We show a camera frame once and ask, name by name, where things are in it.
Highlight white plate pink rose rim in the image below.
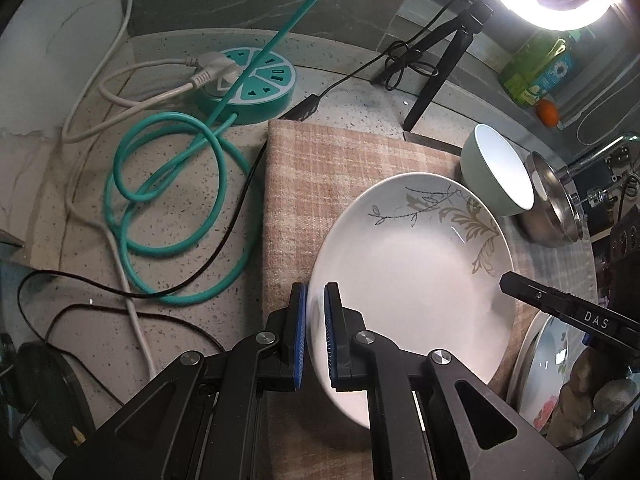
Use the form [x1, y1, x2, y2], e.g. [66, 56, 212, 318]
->
[512, 316, 570, 432]

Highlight white plate beige leaf pattern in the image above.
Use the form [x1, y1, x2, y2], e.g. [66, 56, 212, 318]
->
[307, 172, 515, 427]

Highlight white plate pink peony flowers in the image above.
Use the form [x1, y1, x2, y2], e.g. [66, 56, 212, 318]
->
[506, 312, 549, 405]

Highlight black DAS gripper arm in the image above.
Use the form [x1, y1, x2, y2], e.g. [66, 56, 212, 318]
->
[499, 271, 639, 358]

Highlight chrome kitchen faucet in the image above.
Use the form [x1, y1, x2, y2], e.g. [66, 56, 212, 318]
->
[558, 131, 639, 206]

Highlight black round disc object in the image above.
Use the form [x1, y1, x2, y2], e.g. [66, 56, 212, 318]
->
[15, 341, 96, 455]

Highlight stainless steel mixing bowl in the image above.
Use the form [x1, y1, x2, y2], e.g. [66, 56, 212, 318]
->
[515, 152, 584, 248]

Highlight light teal ceramic bowl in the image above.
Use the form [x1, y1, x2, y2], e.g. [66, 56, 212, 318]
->
[460, 124, 534, 217]

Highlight black power strip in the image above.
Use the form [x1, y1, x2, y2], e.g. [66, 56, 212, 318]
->
[608, 212, 639, 264]

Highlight pink plaid table cloth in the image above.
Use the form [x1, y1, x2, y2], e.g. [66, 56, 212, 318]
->
[262, 120, 598, 479]

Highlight small orange fruit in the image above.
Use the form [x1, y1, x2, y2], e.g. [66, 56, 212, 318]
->
[535, 99, 560, 128]

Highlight teal round power strip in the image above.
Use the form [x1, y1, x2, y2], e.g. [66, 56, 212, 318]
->
[193, 47, 297, 126]

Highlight green dish soap bottle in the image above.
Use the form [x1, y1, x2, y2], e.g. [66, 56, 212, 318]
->
[498, 29, 582, 108]

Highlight black tripod stand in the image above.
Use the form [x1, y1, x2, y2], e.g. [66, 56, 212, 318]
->
[371, 0, 494, 132]

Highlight teal power cable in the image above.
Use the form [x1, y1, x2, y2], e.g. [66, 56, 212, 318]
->
[102, 0, 356, 308]

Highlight black thin cable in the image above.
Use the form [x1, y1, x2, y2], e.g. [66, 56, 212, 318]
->
[16, 0, 471, 406]

